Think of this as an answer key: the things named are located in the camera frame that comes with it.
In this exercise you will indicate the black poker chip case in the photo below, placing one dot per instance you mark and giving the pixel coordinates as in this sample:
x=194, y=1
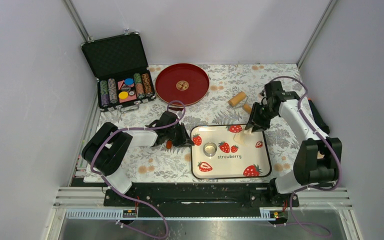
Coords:
x=121, y=69

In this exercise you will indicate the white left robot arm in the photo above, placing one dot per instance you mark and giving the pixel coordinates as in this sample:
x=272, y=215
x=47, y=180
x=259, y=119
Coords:
x=107, y=148

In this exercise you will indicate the wooden dough roller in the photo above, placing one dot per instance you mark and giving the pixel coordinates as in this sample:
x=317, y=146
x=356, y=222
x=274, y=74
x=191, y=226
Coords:
x=240, y=101

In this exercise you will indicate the round cut dough wrapper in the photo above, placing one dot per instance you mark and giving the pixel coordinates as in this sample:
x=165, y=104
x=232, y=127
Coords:
x=210, y=150

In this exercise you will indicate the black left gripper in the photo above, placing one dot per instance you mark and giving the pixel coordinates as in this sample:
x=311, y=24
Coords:
x=184, y=140

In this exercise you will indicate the silver tape roll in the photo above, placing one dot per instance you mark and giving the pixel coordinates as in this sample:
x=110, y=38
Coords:
x=210, y=144

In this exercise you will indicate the square strawberry ceramic plate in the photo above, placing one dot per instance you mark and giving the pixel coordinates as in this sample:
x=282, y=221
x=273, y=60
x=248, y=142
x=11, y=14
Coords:
x=232, y=160

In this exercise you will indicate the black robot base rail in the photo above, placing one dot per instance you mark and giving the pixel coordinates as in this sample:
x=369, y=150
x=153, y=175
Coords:
x=200, y=195

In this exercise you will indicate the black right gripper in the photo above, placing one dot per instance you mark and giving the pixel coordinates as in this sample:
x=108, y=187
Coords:
x=259, y=125

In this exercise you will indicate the round red lacquer tray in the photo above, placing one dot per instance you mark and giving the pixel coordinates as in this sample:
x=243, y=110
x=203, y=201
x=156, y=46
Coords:
x=183, y=82

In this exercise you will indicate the slotted grey cable duct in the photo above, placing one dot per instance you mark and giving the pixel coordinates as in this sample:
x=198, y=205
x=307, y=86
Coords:
x=183, y=214

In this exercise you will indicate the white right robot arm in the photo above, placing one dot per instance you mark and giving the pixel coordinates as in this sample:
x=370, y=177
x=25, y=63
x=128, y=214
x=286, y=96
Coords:
x=318, y=159

